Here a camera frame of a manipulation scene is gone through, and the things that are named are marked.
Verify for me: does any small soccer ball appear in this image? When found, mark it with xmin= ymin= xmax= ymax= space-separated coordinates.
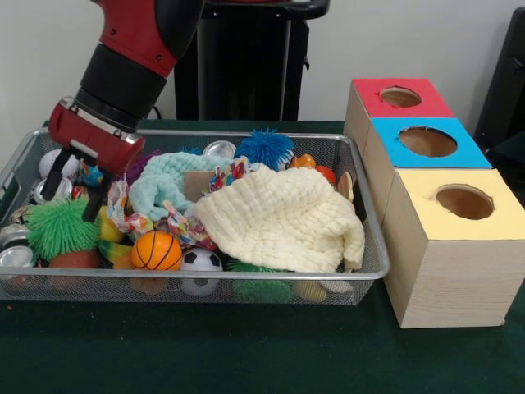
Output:
xmin=180 ymin=248 xmax=225 ymax=296

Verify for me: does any dark green side tablecloth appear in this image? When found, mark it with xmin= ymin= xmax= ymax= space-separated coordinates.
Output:
xmin=483 ymin=131 xmax=525 ymax=173

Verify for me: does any light blue knitted cloth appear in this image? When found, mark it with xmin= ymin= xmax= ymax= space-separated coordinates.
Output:
xmin=129 ymin=151 xmax=235 ymax=222

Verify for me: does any shallow mesh bin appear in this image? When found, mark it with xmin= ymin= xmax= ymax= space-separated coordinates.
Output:
xmin=0 ymin=126 xmax=390 ymax=307

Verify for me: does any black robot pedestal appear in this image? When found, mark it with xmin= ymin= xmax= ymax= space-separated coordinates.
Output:
xmin=174 ymin=0 xmax=331 ymax=122

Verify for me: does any green spiky ball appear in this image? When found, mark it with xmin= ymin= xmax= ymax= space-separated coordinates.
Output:
xmin=24 ymin=196 xmax=102 ymax=262

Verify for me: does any blue spiky ball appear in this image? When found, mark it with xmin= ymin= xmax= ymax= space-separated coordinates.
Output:
xmin=234 ymin=127 xmax=295 ymax=172

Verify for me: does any silver can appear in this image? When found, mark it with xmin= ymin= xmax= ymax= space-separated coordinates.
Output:
xmin=203 ymin=140 xmax=237 ymax=159

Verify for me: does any small globe ball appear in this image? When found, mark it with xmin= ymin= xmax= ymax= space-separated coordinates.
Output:
xmin=80 ymin=162 xmax=103 ymax=188

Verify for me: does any wooden box with three holes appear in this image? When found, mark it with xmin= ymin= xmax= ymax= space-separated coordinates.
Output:
xmin=343 ymin=77 xmax=525 ymax=329

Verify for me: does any colourful patterned cloth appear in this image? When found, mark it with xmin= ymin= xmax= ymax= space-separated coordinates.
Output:
xmin=208 ymin=158 xmax=251 ymax=194
xmin=107 ymin=180 xmax=217 ymax=250

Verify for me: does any small orange basketball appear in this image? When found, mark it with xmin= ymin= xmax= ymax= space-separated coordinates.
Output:
xmin=130 ymin=230 xmax=184 ymax=272

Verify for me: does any cream knitted cloth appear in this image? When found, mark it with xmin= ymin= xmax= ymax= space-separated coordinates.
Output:
xmin=194 ymin=166 xmax=366 ymax=274

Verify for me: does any white baseball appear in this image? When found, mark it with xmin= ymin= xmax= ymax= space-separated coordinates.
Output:
xmin=39 ymin=149 xmax=81 ymax=181

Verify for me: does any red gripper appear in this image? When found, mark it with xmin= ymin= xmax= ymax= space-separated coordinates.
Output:
xmin=40 ymin=102 xmax=147 ymax=222

